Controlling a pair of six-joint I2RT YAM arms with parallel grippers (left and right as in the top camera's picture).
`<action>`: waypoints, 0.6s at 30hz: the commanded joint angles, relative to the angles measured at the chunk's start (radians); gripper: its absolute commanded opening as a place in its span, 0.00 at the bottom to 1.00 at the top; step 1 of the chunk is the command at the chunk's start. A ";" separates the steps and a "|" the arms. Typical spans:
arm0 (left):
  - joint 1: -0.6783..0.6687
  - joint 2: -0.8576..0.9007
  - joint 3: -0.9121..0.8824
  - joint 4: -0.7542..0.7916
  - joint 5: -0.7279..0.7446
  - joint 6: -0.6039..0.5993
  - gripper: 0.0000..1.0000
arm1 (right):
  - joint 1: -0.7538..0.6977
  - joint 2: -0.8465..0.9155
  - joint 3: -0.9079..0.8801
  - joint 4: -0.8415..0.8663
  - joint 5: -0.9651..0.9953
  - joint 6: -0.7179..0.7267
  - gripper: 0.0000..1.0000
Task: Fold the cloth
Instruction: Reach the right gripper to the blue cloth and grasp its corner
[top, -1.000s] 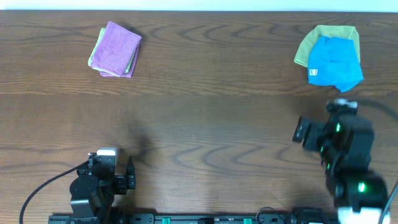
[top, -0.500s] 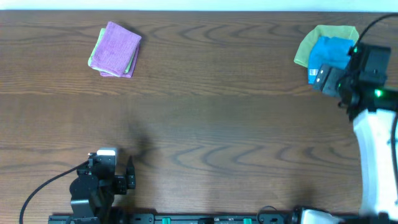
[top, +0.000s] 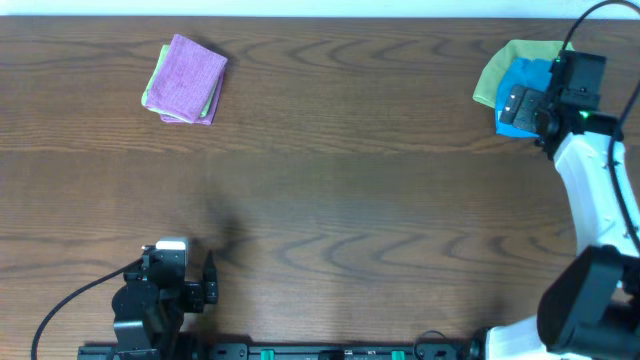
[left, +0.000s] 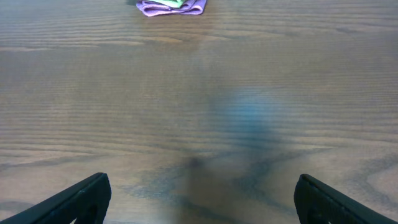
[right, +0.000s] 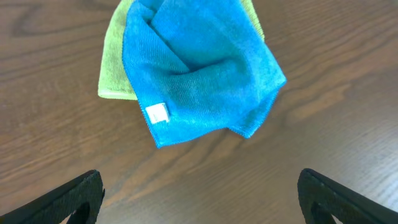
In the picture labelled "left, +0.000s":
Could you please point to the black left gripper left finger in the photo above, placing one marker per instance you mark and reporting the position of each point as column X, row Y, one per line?
column 85, row 202

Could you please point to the folded light green cloth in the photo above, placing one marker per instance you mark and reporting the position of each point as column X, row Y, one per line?
column 171, row 3

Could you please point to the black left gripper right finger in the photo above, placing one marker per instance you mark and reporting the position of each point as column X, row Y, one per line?
column 318, row 203

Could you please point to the folded purple cloth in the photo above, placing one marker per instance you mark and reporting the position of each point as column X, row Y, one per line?
column 152, row 9

